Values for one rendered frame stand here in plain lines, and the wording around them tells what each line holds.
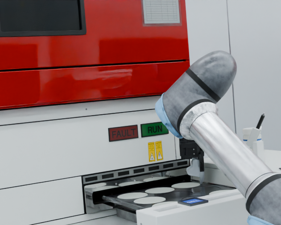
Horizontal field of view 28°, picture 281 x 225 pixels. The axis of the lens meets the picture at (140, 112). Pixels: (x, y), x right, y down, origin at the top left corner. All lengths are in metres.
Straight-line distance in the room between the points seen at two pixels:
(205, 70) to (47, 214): 0.76
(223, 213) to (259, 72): 3.01
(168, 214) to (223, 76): 0.37
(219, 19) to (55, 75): 2.50
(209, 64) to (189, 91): 0.08
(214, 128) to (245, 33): 3.00
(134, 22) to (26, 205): 0.71
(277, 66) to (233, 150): 3.23
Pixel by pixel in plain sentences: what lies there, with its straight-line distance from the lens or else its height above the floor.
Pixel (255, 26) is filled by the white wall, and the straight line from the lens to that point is 4.38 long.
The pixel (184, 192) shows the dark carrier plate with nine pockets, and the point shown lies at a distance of 1.87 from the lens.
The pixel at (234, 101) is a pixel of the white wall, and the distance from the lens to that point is 4.20.
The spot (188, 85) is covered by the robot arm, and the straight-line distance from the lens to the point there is 1.41.
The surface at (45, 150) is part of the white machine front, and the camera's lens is 1.84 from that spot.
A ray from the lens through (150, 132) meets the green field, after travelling 2.01.
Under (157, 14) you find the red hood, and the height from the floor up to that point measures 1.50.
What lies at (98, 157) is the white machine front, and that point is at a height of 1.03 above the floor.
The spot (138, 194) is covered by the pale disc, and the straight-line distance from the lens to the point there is 1.88.
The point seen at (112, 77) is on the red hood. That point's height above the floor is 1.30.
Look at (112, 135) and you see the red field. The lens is 1.94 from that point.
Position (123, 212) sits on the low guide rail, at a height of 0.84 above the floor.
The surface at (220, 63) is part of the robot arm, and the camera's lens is 1.43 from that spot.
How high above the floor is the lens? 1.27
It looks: 3 degrees down
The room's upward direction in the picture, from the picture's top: 4 degrees counter-clockwise
